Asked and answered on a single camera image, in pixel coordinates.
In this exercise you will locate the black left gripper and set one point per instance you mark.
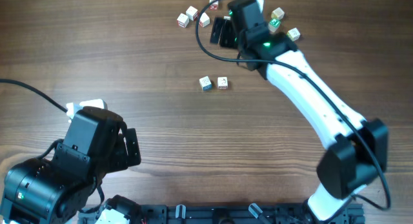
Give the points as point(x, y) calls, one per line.
point(119, 151)

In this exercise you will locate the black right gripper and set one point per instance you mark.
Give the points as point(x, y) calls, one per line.
point(226, 38)

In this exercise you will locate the red number six block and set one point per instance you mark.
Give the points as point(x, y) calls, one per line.
point(222, 83)

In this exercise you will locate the blue number wooden block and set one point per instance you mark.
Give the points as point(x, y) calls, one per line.
point(205, 83)

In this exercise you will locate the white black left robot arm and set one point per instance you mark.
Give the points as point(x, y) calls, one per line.
point(37, 192)

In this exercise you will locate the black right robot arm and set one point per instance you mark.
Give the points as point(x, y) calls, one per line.
point(355, 148)

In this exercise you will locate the wooden block animal drawing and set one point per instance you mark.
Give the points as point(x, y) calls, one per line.
point(204, 20)

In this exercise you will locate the red letter Q block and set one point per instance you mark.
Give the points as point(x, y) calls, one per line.
point(214, 4)

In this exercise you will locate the red edged wooden block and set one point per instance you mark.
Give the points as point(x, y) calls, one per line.
point(192, 13)

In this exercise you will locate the wooden block letter Z side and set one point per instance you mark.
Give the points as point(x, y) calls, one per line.
point(183, 20)

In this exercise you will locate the yellow edged wooden block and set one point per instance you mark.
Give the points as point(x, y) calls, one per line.
point(278, 14)

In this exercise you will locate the yellow turtle wooden block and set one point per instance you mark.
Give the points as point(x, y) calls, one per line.
point(294, 34)

